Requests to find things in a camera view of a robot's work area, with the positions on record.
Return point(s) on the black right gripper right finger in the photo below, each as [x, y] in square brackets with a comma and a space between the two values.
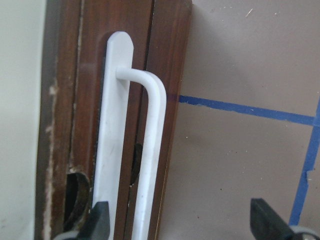
[266, 224]

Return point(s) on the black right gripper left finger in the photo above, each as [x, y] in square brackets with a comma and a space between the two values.
[97, 225]

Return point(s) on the white drawer handle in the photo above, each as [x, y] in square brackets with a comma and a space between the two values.
[132, 118]

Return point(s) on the brown wooden drawer cabinet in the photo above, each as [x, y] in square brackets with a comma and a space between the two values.
[73, 58]

